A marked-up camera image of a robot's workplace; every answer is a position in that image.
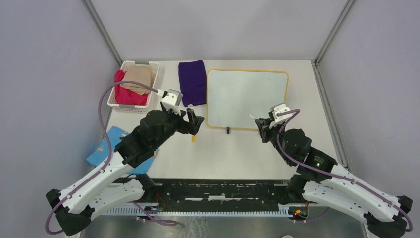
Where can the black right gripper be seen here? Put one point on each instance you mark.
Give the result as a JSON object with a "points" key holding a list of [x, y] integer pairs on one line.
{"points": [[263, 124]]}

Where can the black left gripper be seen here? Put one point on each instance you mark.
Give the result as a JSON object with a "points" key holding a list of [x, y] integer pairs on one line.
{"points": [[186, 127]]}

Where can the yellow framed whiteboard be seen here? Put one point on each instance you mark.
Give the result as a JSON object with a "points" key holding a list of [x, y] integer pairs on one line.
{"points": [[234, 95]]}

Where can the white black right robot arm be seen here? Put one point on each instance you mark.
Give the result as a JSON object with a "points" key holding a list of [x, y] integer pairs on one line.
{"points": [[321, 179]]}

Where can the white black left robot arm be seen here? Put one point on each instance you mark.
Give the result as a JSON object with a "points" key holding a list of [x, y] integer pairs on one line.
{"points": [[78, 205]]}

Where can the purple folded cloth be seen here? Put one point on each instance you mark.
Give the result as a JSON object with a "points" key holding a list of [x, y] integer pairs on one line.
{"points": [[193, 82]]}

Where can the beige cloth in basket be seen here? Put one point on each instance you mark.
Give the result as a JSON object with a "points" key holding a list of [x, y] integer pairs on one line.
{"points": [[140, 74]]}

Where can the red cloth in basket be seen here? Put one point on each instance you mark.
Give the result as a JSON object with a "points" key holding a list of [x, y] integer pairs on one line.
{"points": [[124, 96]]}

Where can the white perforated plastic basket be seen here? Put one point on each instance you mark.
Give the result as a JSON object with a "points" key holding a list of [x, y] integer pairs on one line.
{"points": [[135, 108]]}

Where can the blue patterned cloth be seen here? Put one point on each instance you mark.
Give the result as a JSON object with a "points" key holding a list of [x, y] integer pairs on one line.
{"points": [[115, 135]]}

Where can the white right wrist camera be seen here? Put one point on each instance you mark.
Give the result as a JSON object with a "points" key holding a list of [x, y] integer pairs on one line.
{"points": [[279, 114]]}

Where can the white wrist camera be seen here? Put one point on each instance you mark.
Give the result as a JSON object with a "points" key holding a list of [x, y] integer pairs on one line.
{"points": [[172, 101], [279, 114]]}

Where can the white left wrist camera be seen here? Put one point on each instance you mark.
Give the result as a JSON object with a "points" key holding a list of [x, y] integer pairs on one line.
{"points": [[172, 101]]}

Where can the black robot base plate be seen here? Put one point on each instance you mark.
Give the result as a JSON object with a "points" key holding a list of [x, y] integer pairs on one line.
{"points": [[219, 195]]}

